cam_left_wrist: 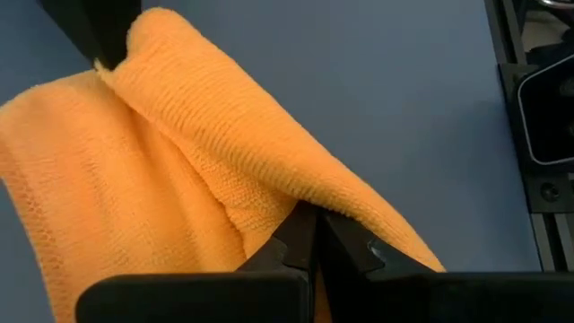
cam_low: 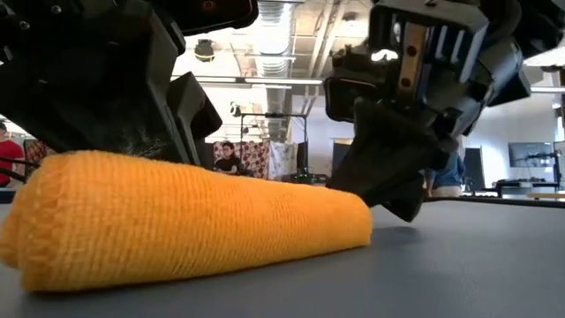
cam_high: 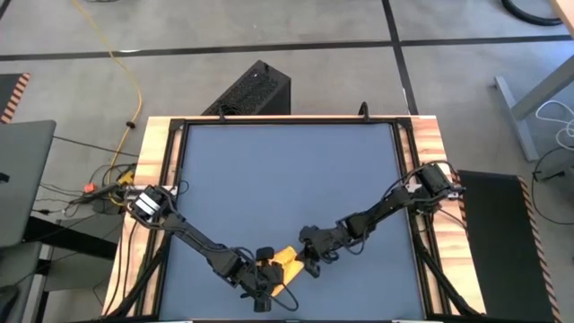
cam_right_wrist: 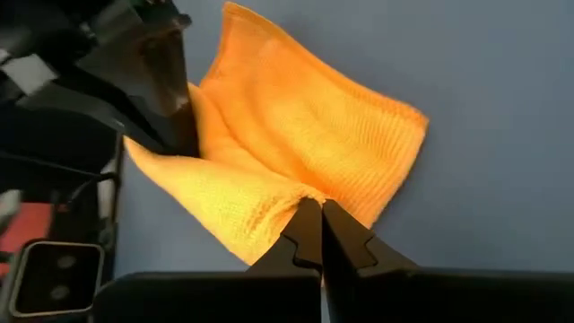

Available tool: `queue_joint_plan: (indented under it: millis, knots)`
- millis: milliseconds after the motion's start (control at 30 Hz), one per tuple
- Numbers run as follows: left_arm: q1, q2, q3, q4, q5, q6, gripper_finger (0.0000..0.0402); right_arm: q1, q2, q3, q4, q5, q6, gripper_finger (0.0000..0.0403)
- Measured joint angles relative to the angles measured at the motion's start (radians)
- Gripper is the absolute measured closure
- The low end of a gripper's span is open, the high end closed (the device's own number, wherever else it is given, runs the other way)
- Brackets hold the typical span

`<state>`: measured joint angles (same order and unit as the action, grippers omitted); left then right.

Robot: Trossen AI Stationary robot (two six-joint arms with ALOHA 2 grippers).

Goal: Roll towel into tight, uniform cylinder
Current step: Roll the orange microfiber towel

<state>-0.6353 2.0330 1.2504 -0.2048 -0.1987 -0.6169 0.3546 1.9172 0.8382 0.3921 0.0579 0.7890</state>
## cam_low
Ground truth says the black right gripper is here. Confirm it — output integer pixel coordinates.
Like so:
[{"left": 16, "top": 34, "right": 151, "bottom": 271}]
[{"left": 325, "top": 0, "right": 533, "bottom": 223}]

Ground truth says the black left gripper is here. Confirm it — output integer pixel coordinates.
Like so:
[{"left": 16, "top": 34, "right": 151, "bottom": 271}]
[{"left": 0, "top": 0, "right": 195, "bottom": 165}]

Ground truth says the orange microfibre towel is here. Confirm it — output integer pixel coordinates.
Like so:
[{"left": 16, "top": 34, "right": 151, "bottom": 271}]
[{"left": 0, "top": 149, "right": 374, "bottom": 293}]

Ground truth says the person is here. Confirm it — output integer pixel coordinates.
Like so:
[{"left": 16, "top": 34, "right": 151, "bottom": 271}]
[
  {"left": 423, "top": 149, "right": 467, "bottom": 199},
  {"left": 214, "top": 140, "right": 244, "bottom": 174},
  {"left": 0, "top": 122, "right": 26, "bottom": 189}
]

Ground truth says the red patterned cloth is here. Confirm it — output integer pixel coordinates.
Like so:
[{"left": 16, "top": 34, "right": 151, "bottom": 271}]
[{"left": 24, "top": 139, "right": 57, "bottom": 167}]

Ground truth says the round black ceiling lamp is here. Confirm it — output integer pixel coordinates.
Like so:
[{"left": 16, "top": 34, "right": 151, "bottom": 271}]
[{"left": 193, "top": 38, "right": 216, "bottom": 63}]

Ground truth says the red floral cloth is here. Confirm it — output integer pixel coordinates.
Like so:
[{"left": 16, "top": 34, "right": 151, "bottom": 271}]
[{"left": 213, "top": 140, "right": 270, "bottom": 178}]

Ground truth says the black panel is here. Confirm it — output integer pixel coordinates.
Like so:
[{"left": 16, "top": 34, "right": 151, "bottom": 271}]
[{"left": 463, "top": 147, "right": 485, "bottom": 191}]

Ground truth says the long ceiling light strip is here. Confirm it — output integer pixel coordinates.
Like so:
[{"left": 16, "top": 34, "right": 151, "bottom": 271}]
[{"left": 245, "top": 78, "right": 323, "bottom": 86}]

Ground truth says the white floral cloth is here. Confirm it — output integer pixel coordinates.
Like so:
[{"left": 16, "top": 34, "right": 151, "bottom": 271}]
[{"left": 267, "top": 140, "right": 298, "bottom": 180}]

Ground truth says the grey screen monitor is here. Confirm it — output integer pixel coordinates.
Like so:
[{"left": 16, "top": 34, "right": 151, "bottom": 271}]
[{"left": 507, "top": 140, "right": 555, "bottom": 169}]

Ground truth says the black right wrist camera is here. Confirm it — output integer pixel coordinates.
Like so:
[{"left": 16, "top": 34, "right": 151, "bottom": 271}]
[{"left": 323, "top": 76, "right": 381, "bottom": 124}]

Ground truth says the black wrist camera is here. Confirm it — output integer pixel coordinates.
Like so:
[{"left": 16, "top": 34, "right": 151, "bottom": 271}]
[
  {"left": 174, "top": 0, "right": 260, "bottom": 37},
  {"left": 323, "top": 76, "right": 381, "bottom": 124}
]

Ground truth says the black metal rig frame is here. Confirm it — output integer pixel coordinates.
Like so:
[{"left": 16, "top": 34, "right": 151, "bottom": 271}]
[{"left": 240, "top": 112, "right": 309, "bottom": 178}]

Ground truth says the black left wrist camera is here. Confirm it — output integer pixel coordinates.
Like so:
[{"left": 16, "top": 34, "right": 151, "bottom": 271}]
[{"left": 174, "top": 0, "right": 260, "bottom": 37}]

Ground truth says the corrugated silver ceiling duct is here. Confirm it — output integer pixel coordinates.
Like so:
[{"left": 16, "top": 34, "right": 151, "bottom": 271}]
[{"left": 255, "top": 0, "right": 295, "bottom": 79}]

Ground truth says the black table frame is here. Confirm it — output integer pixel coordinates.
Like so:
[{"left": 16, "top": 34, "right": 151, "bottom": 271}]
[{"left": 426, "top": 193, "right": 565, "bottom": 209}]

